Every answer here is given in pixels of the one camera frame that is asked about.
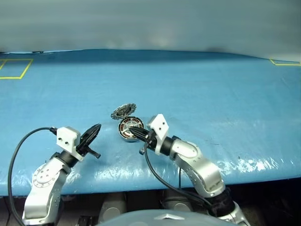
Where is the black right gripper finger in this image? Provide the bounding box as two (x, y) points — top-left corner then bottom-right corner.
(128, 126), (149, 135)
(130, 132), (148, 142)

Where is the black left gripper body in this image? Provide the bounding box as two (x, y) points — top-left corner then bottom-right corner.
(76, 141), (102, 159)

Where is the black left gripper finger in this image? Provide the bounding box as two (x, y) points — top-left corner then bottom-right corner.
(84, 124), (102, 148)
(81, 123), (101, 145)

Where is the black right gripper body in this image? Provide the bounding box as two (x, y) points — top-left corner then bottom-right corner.
(139, 130), (158, 155)

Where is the round copper-wound motor housing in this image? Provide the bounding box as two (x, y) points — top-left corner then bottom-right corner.
(117, 117), (144, 143)

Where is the toothed metal motor lid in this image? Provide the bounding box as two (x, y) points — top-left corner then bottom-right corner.
(110, 103), (138, 120)

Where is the grey rounded shape under table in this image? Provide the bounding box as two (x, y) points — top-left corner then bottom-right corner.
(162, 190), (200, 212)
(98, 193), (127, 222)

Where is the blue plastic table cover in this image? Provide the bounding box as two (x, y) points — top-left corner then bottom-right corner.
(0, 48), (301, 196)

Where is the grey robot torso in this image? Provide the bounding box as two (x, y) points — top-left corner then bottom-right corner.
(101, 210), (226, 226)

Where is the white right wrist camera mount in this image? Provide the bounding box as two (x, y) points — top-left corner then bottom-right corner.
(147, 113), (170, 155)

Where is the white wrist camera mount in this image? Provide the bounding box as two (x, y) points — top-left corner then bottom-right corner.
(56, 126), (84, 162)
(147, 113), (170, 155)

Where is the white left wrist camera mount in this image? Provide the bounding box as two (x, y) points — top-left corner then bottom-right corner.
(56, 126), (84, 162)

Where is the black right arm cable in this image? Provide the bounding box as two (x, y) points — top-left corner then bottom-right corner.
(143, 141), (219, 217)

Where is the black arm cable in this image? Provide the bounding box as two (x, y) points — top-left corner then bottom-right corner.
(143, 141), (219, 217)
(8, 127), (58, 226)

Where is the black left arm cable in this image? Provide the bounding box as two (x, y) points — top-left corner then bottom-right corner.
(8, 127), (58, 226)

